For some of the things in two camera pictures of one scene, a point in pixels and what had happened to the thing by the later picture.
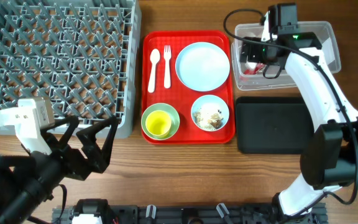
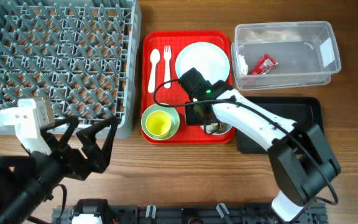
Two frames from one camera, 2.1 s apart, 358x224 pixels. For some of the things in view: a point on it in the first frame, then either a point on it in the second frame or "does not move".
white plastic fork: x=167 y=51 does not move
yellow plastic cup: x=158 y=123 does not move
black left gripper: x=78 y=167 does not move
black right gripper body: x=258 y=52 to x=193 y=117
